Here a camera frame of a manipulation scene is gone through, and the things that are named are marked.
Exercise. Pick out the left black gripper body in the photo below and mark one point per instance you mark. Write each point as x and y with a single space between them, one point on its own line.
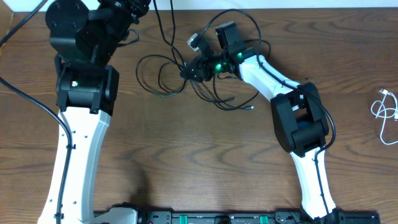
131 9

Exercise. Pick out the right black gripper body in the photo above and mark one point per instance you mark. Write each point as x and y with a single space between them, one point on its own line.
210 67

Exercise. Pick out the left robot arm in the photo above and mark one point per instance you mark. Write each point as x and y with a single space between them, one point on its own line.
86 87

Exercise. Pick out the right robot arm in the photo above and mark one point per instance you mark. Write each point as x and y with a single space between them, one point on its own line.
299 118

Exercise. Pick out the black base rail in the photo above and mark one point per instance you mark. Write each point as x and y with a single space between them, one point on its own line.
287 217

